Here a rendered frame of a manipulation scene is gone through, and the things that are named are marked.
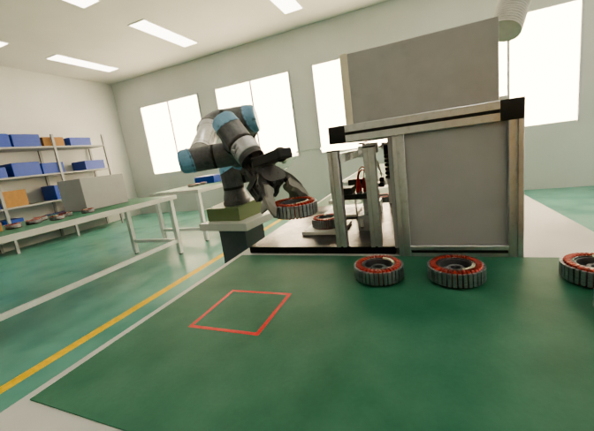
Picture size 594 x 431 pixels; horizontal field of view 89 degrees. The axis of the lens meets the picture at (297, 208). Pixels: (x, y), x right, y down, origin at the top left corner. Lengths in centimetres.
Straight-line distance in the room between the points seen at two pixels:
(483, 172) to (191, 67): 708
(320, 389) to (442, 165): 59
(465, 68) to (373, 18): 523
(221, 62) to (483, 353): 691
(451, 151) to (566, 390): 52
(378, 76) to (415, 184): 32
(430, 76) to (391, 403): 77
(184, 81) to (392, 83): 692
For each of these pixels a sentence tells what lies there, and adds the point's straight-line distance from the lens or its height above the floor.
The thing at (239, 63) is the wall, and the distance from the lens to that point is 689.
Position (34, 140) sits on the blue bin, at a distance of 729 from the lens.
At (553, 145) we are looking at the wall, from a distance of 608.
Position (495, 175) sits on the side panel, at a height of 95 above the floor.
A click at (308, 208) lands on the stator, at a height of 93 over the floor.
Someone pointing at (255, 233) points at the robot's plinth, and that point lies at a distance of 171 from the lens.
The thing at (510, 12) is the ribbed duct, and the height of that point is 164.
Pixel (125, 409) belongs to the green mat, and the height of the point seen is 75.
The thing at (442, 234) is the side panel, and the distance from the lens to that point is 87.
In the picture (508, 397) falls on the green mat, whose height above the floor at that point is 75.
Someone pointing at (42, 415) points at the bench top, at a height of 75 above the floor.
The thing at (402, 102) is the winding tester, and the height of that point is 116.
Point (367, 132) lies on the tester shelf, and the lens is 82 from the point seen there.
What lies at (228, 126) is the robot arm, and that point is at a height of 115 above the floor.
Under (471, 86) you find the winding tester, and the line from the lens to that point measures 94.
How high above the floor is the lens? 106
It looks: 10 degrees down
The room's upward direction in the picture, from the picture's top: 8 degrees counter-clockwise
